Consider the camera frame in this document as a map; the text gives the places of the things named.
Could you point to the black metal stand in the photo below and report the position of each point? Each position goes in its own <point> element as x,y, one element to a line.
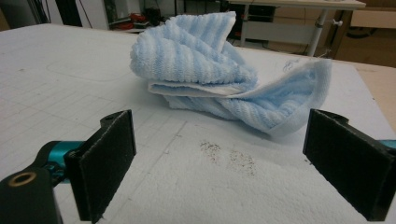
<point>68,12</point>

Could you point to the light wooden table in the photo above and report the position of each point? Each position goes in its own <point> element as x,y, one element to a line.
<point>383,87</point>

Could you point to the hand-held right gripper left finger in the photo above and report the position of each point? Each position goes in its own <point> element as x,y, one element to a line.
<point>102,161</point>

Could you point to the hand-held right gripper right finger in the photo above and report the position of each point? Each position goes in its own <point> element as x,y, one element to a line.
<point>348,165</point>

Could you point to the white desk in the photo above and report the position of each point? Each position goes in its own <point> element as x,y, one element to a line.
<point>295,3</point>

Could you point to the white foam mat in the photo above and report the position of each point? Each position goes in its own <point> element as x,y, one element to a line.
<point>62,93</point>

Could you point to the light blue striped towel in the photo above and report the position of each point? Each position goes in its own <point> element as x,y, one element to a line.
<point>186,56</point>

